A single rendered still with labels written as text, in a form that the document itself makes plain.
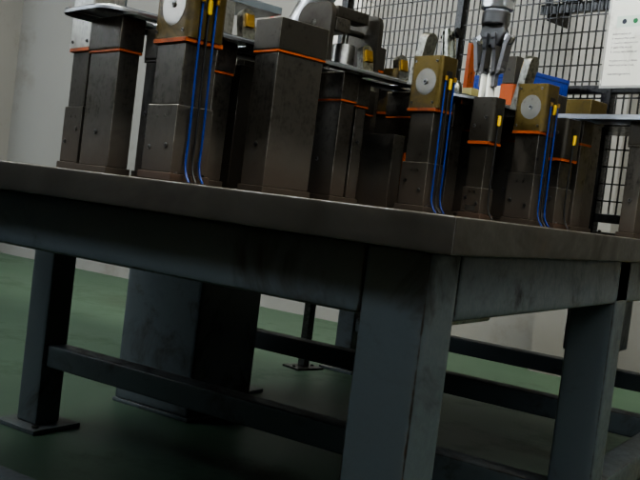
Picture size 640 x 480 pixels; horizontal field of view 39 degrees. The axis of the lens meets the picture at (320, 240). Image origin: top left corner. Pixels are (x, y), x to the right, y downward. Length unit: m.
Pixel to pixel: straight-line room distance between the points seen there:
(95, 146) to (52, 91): 5.32
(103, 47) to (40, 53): 5.46
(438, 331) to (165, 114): 0.76
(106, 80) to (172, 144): 0.24
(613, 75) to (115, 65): 1.68
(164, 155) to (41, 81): 5.61
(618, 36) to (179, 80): 1.70
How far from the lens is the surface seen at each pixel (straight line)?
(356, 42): 2.45
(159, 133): 1.60
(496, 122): 2.19
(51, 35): 7.16
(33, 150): 7.14
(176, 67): 1.59
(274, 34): 1.74
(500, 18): 2.49
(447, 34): 2.60
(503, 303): 1.17
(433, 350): 1.00
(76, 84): 1.93
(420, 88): 2.05
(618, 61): 2.93
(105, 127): 1.72
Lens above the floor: 0.70
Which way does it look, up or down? 3 degrees down
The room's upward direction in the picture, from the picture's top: 7 degrees clockwise
